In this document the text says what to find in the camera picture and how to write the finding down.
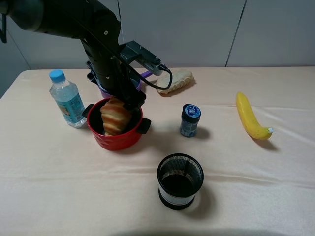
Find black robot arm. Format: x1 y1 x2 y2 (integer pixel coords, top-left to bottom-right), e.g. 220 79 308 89
0 0 146 111

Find yellow banana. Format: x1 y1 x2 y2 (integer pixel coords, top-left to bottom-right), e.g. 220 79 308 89
236 92 274 140

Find peach satin tablecloth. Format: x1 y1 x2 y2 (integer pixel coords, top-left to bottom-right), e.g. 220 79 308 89
0 67 315 236

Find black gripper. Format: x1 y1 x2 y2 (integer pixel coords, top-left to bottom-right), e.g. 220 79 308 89
85 40 146 111

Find black camera cable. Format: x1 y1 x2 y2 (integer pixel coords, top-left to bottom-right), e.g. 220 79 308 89
73 14 173 90

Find small blue lidded jar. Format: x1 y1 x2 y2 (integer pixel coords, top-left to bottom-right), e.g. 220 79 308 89
180 104 201 138

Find long bread loaf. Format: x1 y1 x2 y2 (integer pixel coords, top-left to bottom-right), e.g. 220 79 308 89
156 69 194 94

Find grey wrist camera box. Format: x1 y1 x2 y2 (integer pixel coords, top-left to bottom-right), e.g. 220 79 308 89
119 41 162 76

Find purple frying pan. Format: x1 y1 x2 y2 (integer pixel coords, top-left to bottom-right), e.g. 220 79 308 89
98 71 152 98

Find red pot black handles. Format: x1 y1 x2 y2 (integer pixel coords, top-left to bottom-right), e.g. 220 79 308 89
82 98 151 150

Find striped croissant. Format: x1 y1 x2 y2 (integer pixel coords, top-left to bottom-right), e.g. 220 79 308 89
100 97 132 136

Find black mesh pen cup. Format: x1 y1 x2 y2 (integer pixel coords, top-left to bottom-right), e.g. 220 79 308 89
157 153 204 210

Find clear plastic water bottle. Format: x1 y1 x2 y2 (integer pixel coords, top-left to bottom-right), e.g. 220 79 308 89
49 69 87 128

